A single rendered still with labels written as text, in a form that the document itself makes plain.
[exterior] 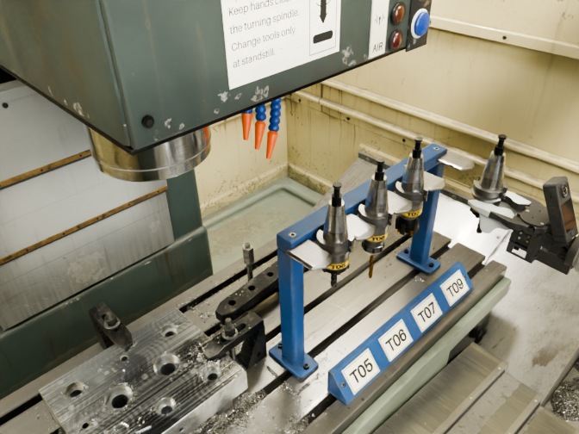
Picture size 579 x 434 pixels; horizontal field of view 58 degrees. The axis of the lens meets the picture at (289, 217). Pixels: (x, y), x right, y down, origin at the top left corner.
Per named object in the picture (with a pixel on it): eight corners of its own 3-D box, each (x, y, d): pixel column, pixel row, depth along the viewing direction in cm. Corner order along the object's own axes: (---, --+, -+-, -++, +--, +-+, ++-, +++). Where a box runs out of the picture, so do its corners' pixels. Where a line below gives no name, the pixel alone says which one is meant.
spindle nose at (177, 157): (174, 118, 81) (161, 40, 74) (235, 154, 71) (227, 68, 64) (75, 152, 72) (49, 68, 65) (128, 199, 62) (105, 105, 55)
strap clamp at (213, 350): (267, 356, 108) (263, 304, 100) (216, 393, 101) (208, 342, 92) (257, 346, 110) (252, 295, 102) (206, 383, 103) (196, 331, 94)
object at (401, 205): (417, 206, 97) (418, 202, 97) (400, 218, 95) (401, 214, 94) (388, 192, 102) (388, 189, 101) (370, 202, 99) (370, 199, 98)
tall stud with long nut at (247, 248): (258, 285, 126) (256, 244, 118) (250, 291, 124) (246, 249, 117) (252, 280, 127) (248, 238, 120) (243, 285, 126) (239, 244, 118)
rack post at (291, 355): (320, 366, 106) (321, 254, 88) (301, 381, 103) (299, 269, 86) (286, 339, 112) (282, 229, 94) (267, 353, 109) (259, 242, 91)
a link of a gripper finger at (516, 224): (486, 221, 97) (535, 237, 93) (488, 214, 96) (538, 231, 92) (493, 209, 100) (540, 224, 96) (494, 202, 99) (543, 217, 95)
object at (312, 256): (339, 260, 85) (339, 256, 85) (316, 275, 82) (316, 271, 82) (308, 241, 90) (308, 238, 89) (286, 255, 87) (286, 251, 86)
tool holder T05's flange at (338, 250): (335, 232, 93) (335, 220, 92) (360, 247, 89) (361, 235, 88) (309, 246, 90) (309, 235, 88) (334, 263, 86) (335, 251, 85)
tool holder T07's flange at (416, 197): (409, 185, 105) (411, 174, 104) (433, 197, 101) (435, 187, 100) (388, 195, 102) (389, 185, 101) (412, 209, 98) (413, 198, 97)
